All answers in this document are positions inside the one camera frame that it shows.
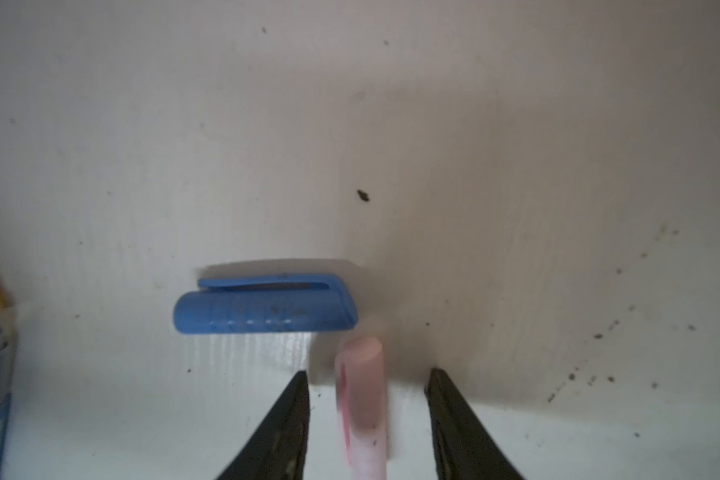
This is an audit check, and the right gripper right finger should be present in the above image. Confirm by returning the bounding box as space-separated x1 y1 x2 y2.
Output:
425 368 523 480

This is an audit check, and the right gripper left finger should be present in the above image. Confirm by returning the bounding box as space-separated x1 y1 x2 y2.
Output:
218 370 311 480

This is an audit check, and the pink pen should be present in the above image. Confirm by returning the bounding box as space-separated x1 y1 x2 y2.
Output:
334 337 388 479

